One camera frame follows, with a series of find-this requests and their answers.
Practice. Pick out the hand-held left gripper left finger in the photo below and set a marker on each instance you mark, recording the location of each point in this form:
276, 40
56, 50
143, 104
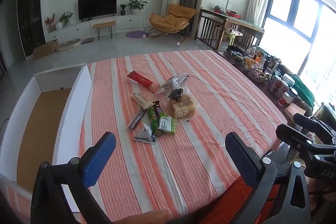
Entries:
98, 161

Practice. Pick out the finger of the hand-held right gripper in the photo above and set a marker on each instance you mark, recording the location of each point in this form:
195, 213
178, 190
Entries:
294, 138
312, 124

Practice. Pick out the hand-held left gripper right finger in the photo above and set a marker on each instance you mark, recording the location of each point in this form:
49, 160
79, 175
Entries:
242, 158

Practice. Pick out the white triangular snack packet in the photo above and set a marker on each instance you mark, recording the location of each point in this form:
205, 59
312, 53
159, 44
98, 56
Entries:
144, 133

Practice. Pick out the dark stick snack packet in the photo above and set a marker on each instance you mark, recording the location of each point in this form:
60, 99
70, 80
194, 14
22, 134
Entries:
136, 120

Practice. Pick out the white cardboard box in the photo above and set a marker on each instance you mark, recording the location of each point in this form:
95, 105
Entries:
76, 98

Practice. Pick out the green tube snack packet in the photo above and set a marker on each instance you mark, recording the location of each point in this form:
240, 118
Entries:
152, 119

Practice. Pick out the cream biscuit packet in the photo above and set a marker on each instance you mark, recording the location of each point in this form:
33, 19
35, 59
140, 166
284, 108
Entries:
141, 100

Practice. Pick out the green white snack packet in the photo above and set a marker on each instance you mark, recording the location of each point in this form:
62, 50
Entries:
166, 123

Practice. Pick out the brown chocolate bar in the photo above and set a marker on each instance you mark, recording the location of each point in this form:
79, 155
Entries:
157, 108

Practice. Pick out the packaged bread loaf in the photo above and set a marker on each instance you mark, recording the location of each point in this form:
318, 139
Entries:
182, 107

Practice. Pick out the red snack packet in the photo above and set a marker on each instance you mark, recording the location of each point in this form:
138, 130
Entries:
140, 79

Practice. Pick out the clear snack bag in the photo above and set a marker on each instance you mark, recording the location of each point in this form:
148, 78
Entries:
168, 85

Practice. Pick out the basket of snacks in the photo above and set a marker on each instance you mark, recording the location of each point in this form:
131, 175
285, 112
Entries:
256, 69

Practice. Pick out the person's left hand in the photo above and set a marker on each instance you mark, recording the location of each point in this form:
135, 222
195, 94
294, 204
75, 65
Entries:
148, 217

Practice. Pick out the small orange box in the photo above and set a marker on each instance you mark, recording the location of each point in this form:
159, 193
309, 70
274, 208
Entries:
294, 111

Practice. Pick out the green bag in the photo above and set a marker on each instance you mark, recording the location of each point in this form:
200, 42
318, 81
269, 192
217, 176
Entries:
304, 90

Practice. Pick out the orange knitted fabric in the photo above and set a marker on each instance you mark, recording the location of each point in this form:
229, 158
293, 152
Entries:
231, 203

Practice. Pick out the group of jars and bottles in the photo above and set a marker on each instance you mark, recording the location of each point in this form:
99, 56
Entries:
283, 87

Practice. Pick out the orange striped tablecloth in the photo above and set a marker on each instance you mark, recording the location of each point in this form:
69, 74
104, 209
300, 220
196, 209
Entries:
210, 98

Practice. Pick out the basket of black items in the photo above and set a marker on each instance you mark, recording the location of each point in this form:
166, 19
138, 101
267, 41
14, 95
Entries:
233, 53

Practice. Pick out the black framed window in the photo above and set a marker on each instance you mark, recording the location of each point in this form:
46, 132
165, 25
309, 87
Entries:
307, 19

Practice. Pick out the beige cat scratcher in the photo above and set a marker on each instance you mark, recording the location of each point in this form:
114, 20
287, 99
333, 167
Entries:
68, 45

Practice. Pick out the wooden dining table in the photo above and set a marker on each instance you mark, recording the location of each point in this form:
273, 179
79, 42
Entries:
246, 24

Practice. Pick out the brown cardboard box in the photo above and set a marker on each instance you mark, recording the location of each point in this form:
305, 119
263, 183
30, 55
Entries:
44, 49

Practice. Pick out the purple round mat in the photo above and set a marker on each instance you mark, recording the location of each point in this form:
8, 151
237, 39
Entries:
134, 34

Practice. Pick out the wooden chair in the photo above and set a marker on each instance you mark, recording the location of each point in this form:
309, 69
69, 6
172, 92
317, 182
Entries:
208, 27

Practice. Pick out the wooden stool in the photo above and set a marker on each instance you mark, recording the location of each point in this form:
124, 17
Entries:
103, 24

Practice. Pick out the white tv cabinet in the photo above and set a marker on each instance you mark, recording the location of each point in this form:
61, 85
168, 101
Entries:
128, 22

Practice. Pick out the plant in white vase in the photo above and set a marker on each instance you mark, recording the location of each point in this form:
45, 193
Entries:
65, 19

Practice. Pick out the red flowers in vase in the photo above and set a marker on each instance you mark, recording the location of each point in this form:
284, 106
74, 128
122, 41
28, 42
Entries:
50, 22

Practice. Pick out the small potted plant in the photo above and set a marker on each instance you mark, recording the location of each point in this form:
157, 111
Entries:
122, 10

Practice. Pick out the black television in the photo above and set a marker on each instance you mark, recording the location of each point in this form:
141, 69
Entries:
97, 6

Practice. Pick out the yellow rocking chair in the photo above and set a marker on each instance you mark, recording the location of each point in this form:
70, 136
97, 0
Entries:
170, 19

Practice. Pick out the large leafy potted plant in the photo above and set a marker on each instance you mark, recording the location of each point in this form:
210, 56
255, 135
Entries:
136, 5

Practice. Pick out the dark wall cabinet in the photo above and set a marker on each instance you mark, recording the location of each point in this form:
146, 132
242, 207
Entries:
30, 11

